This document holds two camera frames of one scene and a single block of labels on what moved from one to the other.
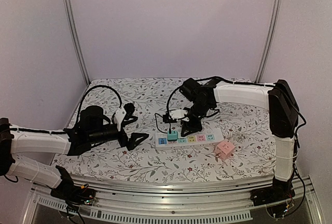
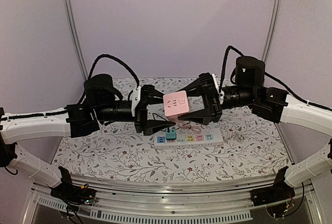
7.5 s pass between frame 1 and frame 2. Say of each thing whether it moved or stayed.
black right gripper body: moved
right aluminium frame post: stayed
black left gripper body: moved
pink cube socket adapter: moved
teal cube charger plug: stayed
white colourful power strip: stayed
